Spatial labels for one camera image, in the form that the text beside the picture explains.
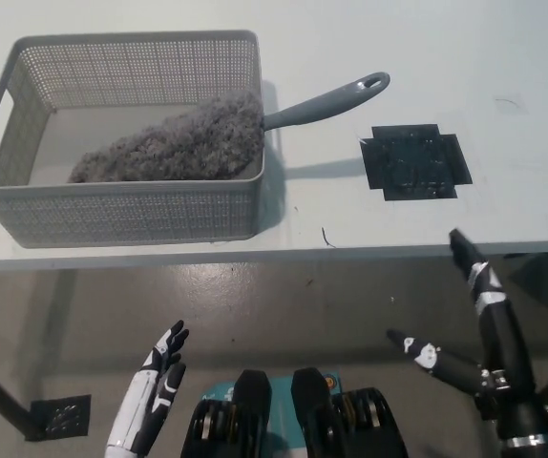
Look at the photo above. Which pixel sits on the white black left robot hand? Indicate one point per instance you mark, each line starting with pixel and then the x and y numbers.
pixel 138 405

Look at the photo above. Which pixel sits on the black tape patch on desk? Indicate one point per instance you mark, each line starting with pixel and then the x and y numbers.
pixel 415 162

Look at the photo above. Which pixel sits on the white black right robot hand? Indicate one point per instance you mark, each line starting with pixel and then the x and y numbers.
pixel 505 343

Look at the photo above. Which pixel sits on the grey fluffy duster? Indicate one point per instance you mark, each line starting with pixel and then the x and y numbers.
pixel 183 143

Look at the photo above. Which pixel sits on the grey perforated plastic basket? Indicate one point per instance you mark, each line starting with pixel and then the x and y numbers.
pixel 126 214

